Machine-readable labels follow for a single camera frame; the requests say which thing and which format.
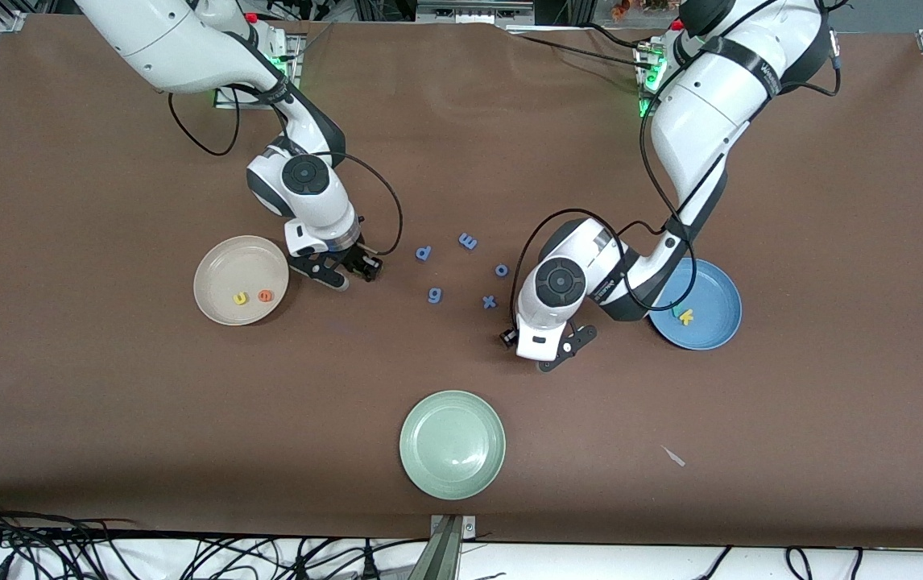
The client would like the beige brown plate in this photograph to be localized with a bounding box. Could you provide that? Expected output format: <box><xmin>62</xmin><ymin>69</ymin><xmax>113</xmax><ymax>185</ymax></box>
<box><xmin>193</xmin><ymin>235</ymin><xmax>291</xmax><ymax>326</ymax></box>

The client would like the pale green plate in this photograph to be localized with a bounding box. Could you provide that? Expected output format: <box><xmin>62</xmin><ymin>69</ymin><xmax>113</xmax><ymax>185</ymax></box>
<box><xmin>399</xmin><ymin>390</ymin><xmax>507</xmax><ymax>501</ymax></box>

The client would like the blue plate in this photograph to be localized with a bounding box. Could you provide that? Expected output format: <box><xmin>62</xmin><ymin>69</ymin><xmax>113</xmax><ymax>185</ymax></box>
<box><xmin>648</xmin><ymin>258</ymin><xmax>743</xmax><ymax>351</ymax></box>

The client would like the aluminium profile beam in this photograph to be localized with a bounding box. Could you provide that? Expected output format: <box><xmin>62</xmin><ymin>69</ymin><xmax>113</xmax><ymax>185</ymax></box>
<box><xmin>409</xmin><ymin>514</ymin><xmax>478</xmax><ymax>580</ymax></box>

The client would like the brown table cover sheet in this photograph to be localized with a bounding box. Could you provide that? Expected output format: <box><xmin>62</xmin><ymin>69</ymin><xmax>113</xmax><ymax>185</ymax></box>
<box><xmin>0</xmin><ymin>14</ymin><xmax>923</xmax><ymax>550</ymax></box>

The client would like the orange object behind table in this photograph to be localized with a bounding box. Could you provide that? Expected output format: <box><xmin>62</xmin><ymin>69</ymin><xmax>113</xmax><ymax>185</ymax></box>
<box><xmin>611</xmin><ymin>0</ymin><xmax>676</xmax><ymax>19</ymax></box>

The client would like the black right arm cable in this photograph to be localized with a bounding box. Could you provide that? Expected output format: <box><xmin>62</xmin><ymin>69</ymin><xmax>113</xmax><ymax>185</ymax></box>
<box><xmin>168</xmin><ymin>89</ymin><xmax>404</xmax><ymax>259</ymax></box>

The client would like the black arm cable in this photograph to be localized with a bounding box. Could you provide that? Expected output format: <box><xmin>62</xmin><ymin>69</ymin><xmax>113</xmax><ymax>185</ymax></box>
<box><xmin>168</xmin><ymin>89</ymin><xmax>404</xmax><ymax>259</ymax></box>
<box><xmin>510</xmin><ymin>0</ymin><xmax>842</xmax><ymax>315</ymax></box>

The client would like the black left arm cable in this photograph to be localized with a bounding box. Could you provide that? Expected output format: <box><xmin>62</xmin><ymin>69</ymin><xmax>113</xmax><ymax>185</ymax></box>
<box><xmin>510</xmin><ymin>0</ymin><xmax>842</xmax><ymax>315</ymax></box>

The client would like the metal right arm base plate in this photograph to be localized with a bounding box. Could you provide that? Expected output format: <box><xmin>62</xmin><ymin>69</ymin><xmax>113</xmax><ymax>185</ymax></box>
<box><xmin>214</xmin><ymin>32</ymin><xmax>305</xmax><ymax>110</ymax></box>

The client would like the aluminium frame structure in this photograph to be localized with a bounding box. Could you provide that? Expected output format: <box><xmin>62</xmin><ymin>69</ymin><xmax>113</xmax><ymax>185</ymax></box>
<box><xmin>353</xmin><ymin>0</ymin><xmax>591</xmax><ymax>25</ymax></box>

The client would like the black base cable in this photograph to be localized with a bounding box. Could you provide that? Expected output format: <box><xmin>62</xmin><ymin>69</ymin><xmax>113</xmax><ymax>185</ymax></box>
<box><xmin>507</xmin><ymin>31</ymin><xmax>656</xmax><ymax>72</ymax></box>
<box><xmin>578</xmin><ymin>23</ymin><xmax>656</xmax><ymax>53</ymax></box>

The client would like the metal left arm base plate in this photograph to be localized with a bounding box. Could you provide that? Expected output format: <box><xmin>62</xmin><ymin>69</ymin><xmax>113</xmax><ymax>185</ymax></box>
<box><xmin>633</xmin><ymin>36</ymin><xmax>672</xmax><ymax>118</ymax></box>

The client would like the tangle of black cables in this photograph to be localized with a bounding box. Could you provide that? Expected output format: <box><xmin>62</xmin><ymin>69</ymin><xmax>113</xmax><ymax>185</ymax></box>
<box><xmin>0</xmin><ymin>495</ymin><xmax>398</xmax><ymax>580</ymax></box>

